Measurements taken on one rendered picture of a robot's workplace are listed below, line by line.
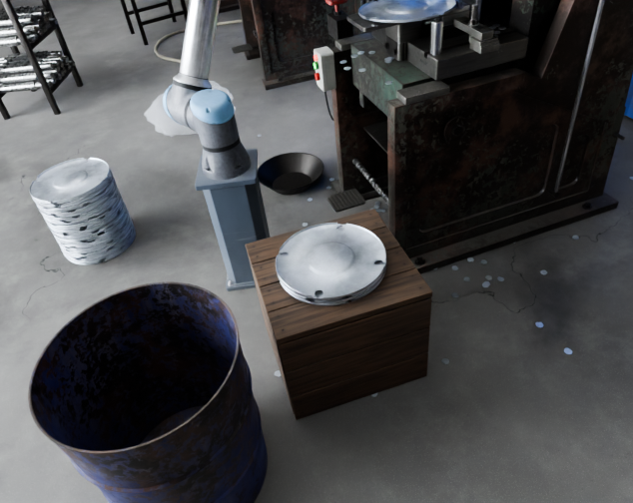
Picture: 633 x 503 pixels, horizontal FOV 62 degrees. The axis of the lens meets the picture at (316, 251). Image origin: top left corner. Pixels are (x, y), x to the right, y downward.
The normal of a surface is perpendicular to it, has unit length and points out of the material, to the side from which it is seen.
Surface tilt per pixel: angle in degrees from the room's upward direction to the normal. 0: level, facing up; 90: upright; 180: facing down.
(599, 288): 0
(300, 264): 0
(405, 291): 0
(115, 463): 92
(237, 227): 90
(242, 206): 90
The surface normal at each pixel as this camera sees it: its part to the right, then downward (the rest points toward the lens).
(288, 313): -0.10, -0.75
